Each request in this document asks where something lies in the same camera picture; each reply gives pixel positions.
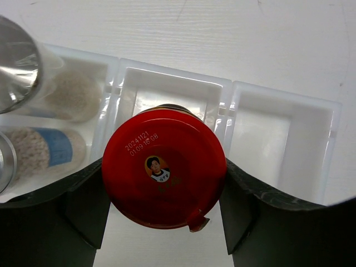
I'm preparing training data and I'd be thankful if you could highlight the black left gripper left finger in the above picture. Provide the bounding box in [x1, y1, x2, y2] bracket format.
[1, 160, 110, 266]

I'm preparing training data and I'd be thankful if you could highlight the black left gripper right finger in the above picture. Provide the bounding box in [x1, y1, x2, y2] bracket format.
[219, 161, 355, 266]

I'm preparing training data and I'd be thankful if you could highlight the white blue-label silver-lid shaker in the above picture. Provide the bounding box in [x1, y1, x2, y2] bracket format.
[1, 126, 87, 193]

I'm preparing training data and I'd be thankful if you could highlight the red-cap brown sauce bottle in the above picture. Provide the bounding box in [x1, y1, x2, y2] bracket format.
[101, 104, 227, 232]

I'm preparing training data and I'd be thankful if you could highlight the beige powder silver-lid jar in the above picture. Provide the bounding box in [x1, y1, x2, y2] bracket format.
[1, 16, 102, 122]

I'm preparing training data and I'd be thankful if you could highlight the white three-compartment plastic tray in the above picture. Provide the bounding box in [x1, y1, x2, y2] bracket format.
[1, 45, 342, 204]

